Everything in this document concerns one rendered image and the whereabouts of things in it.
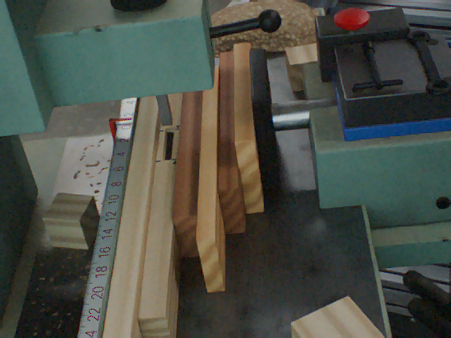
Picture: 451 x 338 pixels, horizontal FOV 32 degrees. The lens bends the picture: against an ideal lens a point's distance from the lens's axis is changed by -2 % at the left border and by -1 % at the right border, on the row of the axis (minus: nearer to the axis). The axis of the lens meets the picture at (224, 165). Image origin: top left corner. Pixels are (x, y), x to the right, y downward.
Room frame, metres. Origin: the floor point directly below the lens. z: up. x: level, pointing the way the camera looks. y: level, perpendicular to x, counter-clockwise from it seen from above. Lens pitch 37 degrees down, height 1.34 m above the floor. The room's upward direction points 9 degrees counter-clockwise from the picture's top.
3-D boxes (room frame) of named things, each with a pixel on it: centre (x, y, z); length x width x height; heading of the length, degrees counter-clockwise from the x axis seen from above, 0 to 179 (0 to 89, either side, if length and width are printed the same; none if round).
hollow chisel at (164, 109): (0.59, 0.04, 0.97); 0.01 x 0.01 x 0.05; 84
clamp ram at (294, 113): (0.57, -0.07, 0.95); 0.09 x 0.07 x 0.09; 174
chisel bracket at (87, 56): (0.60, 0.06, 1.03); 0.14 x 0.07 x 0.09; 84
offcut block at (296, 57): (0.71, -0.10, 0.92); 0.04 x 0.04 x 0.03; 89
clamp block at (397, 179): (0.57, -0.15, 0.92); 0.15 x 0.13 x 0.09; 174
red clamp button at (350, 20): (0.60, -0.13, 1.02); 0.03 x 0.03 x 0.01
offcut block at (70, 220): (0.64, 0.17, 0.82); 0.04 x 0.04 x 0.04; 70
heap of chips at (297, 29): (0.82, -0.07, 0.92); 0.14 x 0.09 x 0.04; 84
